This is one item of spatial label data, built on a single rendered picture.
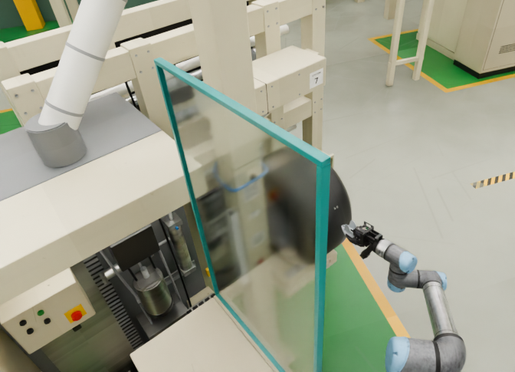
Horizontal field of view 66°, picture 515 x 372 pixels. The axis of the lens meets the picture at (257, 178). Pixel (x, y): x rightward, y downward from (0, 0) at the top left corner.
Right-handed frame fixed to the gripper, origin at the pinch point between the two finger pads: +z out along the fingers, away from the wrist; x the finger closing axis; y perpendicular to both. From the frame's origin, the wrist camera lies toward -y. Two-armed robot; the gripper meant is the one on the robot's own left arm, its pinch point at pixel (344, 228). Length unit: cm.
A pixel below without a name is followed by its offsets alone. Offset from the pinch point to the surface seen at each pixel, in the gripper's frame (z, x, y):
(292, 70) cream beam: 43, -15, 61
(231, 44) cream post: 11, 34, 92
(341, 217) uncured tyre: 2.3, -0.9, 4.5
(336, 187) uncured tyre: 7.9, -4.2, 16.8
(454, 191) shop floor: 51, -198, -117
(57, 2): 574, -32, 63
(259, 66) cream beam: 57, -7, 63
